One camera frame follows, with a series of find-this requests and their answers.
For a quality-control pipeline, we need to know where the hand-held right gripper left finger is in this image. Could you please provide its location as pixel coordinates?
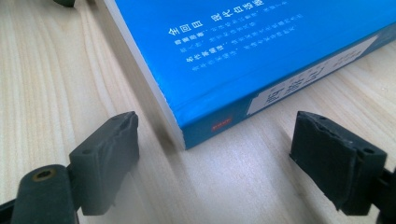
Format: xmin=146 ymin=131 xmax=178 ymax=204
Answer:
xmin=68 ymin=110 xmax=140 ymax=217

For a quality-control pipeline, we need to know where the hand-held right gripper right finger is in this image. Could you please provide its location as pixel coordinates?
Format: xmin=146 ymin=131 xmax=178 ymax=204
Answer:
xmin=289 ymin=110 xmax=389 ymax=217

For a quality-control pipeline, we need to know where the blue book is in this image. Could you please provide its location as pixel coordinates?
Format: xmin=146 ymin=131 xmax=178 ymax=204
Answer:
xmin=103 ymin=0 xmax=396 ymax=150

